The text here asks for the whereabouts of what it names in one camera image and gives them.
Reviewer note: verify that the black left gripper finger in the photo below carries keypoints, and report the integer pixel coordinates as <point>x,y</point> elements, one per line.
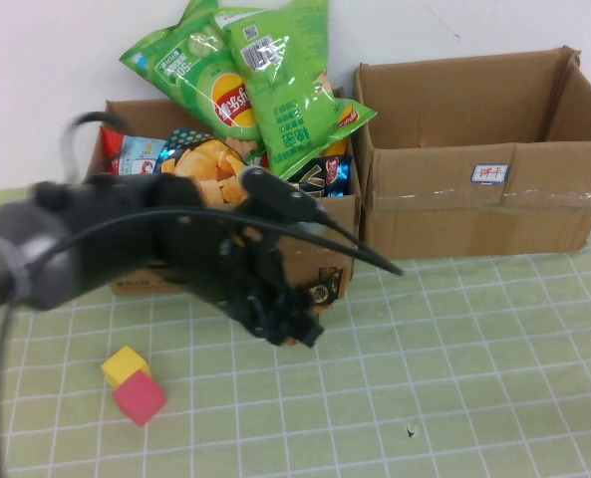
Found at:
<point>305,318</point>
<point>272,323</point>

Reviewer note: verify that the green checkered tablecloth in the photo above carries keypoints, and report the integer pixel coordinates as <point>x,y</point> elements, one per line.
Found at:
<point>424,373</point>

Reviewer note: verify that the green chips bag showing barcode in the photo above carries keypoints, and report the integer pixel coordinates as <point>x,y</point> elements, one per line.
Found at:
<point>295,109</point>

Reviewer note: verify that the red and blue shrimp snack bag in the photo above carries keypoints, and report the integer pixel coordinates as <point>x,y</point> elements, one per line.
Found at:
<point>130,154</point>

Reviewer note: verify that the yellow foam cube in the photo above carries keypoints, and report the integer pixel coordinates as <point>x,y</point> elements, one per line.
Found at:
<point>123,363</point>

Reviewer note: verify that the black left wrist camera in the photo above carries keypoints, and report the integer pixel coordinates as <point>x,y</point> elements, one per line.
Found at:
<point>280,194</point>

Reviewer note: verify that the pink foam cube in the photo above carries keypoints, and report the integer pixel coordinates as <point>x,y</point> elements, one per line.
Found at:
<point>138,398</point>

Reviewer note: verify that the yellow snack bag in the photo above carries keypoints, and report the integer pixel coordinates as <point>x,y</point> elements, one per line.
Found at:
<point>337,149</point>

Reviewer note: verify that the cardboard box printed F2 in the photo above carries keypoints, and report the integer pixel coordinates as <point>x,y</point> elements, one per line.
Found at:
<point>145,117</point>

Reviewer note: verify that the dark bag with ridged chips picture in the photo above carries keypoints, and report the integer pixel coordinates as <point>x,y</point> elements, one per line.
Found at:
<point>215,164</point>

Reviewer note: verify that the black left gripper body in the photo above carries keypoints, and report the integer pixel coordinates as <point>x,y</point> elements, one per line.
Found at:
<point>245,264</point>

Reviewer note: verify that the green chips bag showing logo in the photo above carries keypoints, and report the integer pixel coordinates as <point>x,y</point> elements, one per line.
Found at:
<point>195,84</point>

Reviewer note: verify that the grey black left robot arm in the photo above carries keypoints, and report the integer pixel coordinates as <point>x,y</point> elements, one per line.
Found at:
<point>26,259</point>

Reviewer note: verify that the cardboard box with taped flap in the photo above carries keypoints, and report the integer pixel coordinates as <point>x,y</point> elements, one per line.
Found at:
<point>424,224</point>

